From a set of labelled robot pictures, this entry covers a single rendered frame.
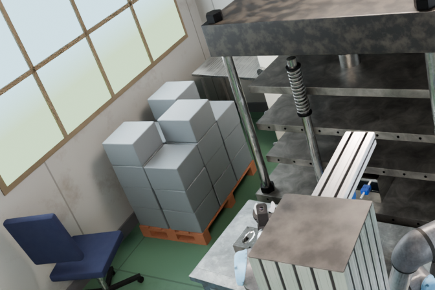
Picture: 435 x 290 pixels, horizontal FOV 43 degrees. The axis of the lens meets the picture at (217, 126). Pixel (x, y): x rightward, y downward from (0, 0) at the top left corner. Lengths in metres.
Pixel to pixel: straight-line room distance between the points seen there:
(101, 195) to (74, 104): 0.85
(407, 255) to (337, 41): 1.21
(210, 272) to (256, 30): 1.38
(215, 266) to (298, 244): 1.92
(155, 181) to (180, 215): 0.37
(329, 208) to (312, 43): 1.51
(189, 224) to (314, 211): 3.23
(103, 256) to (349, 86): 2.23
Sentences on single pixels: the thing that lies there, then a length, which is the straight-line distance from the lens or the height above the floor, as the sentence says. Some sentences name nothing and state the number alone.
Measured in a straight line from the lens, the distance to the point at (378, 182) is 3.33.
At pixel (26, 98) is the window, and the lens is 4.33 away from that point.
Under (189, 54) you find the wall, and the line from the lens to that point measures 5.91.
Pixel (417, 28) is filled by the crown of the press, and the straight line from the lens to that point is 2.63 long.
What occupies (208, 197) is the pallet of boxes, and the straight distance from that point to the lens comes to 4.66.
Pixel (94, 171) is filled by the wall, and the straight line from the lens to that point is 4.84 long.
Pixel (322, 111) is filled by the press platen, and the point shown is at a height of 1.29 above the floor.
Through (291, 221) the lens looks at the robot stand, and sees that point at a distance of 1.46.
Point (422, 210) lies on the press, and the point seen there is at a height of 0.79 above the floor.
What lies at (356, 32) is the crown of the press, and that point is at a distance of 2.72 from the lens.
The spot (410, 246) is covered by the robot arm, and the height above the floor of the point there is 1.60.
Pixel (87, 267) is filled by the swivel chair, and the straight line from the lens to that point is 4.24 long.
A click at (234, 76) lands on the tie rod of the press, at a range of 3.27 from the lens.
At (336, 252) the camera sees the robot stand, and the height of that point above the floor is 2.03.
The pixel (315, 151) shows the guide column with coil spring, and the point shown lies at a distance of 3.31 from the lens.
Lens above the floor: 2.95
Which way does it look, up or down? 28 degrees down
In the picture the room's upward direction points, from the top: 19 degrees counter-clockwise
